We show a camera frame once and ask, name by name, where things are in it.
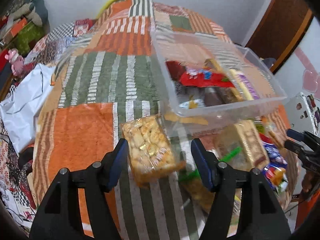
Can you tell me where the green patterned box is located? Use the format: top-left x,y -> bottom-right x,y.
13,22 -> 45,57

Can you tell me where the white plastic bag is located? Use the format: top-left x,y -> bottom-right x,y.
1,64 -> 54,154

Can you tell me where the pink plush toy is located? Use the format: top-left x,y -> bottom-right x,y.
5,49 -> 24,77

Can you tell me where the yellow green object behind bed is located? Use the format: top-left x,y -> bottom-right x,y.
96,0 -> 123,19

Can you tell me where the golden cracker snack pack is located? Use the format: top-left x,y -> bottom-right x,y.
121,114 -> 186,187

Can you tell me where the blue snack bag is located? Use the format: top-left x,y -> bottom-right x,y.
259,133 -> 289,195

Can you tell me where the beige biscuit pack green seal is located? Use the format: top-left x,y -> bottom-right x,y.
214,120 -> 270,171

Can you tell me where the brown wooden door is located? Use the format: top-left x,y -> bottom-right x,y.
246,0 -> 313,73

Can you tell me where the person's right hand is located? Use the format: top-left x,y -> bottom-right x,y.
302,171 -> 319,194

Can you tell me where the purple label wafer roll pack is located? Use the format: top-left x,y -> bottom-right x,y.
229,68 -> 260,100

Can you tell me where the clear plastic storage bin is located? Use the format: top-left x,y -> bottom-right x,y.
151,28 -> 286,137

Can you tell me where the orange jacket forearm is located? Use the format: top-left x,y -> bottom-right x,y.
295,190 -> 319,229

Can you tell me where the red instant noodle snack bag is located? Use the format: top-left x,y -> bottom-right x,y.
165,61 -> 235,88

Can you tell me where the patchwork striped bed quilt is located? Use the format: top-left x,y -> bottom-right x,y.
32,0 -> 299,240

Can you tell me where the grey plush toy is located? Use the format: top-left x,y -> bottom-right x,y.
11,0 -> 48,27

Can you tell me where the orange box on pile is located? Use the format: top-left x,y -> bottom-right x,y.
2,18 -> 27,43

